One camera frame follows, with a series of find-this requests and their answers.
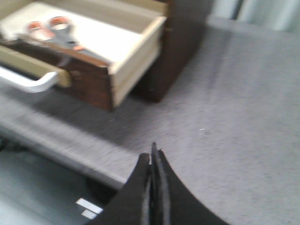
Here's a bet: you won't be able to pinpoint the white drawer handle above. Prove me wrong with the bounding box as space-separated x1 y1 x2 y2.
0 66 59 93

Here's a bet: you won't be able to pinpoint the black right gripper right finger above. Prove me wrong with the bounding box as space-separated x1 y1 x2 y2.
150 142 228 225

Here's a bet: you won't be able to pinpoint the grey orange scissors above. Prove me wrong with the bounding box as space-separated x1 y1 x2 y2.
26 16 112 64

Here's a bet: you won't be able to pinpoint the wooden drawer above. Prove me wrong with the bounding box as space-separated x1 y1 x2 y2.
0 0 167 111

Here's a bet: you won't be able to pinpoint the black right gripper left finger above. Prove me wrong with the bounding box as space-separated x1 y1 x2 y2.
89 153 150 225

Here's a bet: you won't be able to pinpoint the dark brown wooden drawer cabinet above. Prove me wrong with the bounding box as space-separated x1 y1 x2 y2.
132 0 214 102

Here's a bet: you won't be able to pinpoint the white curtain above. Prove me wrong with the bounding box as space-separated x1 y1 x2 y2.
211 0 300 35

